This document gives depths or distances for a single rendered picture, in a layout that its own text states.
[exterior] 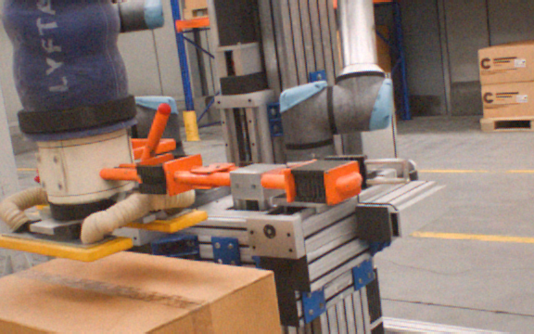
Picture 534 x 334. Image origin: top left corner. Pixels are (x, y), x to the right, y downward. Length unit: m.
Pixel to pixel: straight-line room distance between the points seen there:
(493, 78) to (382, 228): 6.94
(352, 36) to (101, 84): 0.66
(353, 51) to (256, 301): 0.66
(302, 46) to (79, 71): 0.81
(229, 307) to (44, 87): 0.53
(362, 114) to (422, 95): 8.73
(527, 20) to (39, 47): 8.80
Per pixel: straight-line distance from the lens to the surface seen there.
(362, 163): 1.24
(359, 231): 2.03
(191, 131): 11.06
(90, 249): 1.49
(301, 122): 1.90
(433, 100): 10.55
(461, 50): 10.39
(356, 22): 1.95
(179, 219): 1.60
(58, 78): 1.54
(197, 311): 1.49
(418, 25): 10.53
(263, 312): 1.62
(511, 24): 10.14
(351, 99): 1.89
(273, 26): 2.16
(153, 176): 1.43
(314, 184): 1.19
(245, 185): 1.29
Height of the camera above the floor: 1.42
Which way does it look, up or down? 10 degrees down
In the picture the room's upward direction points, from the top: 8 degrees counter-clockwise
